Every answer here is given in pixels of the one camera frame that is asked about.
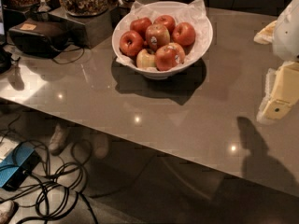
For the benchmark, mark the red apple left front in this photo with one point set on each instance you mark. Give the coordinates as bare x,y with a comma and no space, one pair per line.
131,43

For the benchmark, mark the white paper bowl liner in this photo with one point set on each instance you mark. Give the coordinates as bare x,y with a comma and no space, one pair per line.
187,11

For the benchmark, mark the metal scoop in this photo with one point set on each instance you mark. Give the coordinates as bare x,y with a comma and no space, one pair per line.
43,6

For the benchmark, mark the blue box on floor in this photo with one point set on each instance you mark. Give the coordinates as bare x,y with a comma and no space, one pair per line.
14,166

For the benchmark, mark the white shoe bottom left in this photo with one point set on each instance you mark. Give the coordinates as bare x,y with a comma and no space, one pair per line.
6,211

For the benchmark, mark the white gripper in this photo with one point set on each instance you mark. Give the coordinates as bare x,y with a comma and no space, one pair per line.
287,36

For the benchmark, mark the red apple right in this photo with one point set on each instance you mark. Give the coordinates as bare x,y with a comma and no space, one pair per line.
184,34

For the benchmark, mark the white shoe under table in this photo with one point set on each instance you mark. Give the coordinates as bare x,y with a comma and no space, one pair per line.
58,139

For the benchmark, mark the yellow-green apple front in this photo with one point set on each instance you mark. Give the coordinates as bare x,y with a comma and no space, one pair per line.
145,59

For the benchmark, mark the black device with label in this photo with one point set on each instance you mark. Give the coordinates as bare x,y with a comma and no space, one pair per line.
44,39

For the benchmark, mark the red apple back left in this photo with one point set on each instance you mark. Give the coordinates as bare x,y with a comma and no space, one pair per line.
140,25

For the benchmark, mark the white bowl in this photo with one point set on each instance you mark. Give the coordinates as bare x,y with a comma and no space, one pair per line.
199,44

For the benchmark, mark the red apple back centre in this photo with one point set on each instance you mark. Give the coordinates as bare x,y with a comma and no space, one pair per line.
166,20

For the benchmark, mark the red apple front with sticker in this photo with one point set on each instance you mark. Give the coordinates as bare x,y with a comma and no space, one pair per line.
169,56

